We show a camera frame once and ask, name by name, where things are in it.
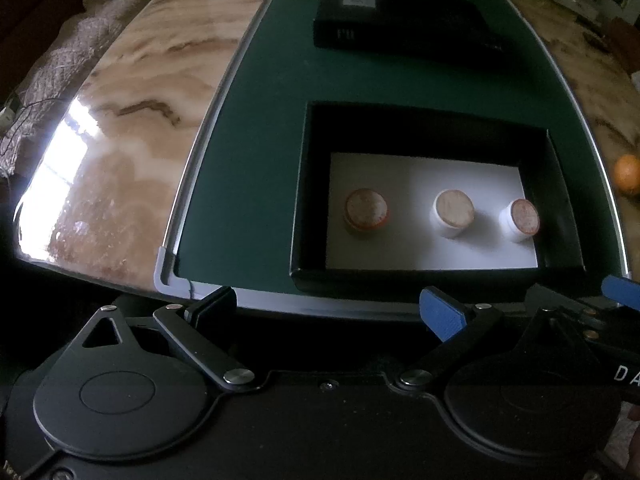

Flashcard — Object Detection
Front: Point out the quilted beige blanket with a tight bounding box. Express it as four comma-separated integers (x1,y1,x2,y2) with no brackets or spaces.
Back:
0,0,173,183

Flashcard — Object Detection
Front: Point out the orange fruit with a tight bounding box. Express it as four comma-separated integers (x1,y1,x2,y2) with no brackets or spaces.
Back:
613,153,640,195

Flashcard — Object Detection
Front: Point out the open black box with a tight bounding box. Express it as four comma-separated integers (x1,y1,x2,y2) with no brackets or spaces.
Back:
290,101,587,294

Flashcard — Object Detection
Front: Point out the dark green desk mat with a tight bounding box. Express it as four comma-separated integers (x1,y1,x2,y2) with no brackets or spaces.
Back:
154,0,632,322

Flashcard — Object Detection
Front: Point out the white small jar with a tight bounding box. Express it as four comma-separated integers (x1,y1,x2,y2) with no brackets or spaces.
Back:
429,189,476,240
498,198,544,244

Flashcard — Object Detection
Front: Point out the flat black box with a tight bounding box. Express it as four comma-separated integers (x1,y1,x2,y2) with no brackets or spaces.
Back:
313,0,505,69

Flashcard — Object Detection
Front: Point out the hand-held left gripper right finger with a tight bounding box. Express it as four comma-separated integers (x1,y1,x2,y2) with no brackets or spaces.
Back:
397,287,506,392

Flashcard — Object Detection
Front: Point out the thin black cable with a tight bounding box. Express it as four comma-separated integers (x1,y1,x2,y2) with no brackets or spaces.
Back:
0,91,68,161

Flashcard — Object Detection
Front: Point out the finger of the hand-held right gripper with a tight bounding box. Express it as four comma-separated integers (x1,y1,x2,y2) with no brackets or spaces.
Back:
601,275,640,308

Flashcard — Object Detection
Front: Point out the orange lidded small jar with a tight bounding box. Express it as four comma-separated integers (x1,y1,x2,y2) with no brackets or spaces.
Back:
342,187,391,235

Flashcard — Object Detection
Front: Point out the marble desktop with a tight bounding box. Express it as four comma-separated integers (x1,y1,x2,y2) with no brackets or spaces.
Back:
12,0,640,313

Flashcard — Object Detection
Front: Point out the person's right hand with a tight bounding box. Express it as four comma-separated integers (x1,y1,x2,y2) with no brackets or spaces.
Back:
625,402,640,461

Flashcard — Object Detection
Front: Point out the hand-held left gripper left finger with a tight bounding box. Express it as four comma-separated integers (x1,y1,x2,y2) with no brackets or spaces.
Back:
75,286,257,392

